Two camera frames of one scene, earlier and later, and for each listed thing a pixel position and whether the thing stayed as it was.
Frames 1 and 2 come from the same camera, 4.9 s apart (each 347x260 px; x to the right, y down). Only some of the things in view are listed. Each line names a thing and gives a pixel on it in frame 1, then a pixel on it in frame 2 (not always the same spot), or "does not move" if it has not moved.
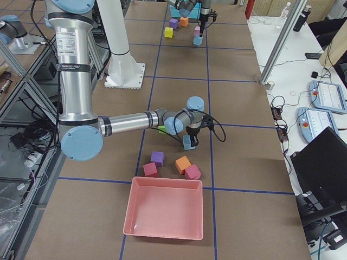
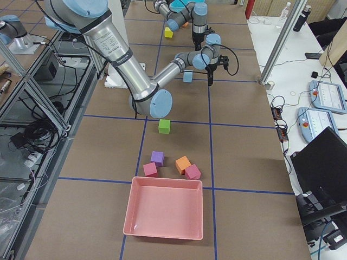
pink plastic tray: [165, 208] does not move
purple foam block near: [158, 157] does not move
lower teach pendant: [313, 122] does not move
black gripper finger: [201, 31] → [197, 46]
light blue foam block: [187, 143] → [187, 76]
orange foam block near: [182, 163] does not move
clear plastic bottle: [284, 14] does not move
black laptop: [321, 168] does not move
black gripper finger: [194, 142] → [210, 78]
